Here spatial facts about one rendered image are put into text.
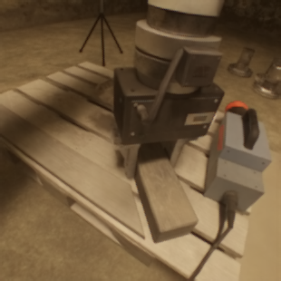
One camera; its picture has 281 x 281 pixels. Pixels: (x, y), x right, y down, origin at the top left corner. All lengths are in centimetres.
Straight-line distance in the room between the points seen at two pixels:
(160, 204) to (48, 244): 40
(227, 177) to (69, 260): 53
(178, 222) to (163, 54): 36
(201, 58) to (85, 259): 62
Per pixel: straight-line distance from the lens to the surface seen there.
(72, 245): 69
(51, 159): 68
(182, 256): 55
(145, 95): 35
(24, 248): 73
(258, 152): 63
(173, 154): 57
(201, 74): 32
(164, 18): 34
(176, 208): 49
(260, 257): 81
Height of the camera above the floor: 65
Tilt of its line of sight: 43 degrees down
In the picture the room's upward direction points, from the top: 9 degrees clockwise
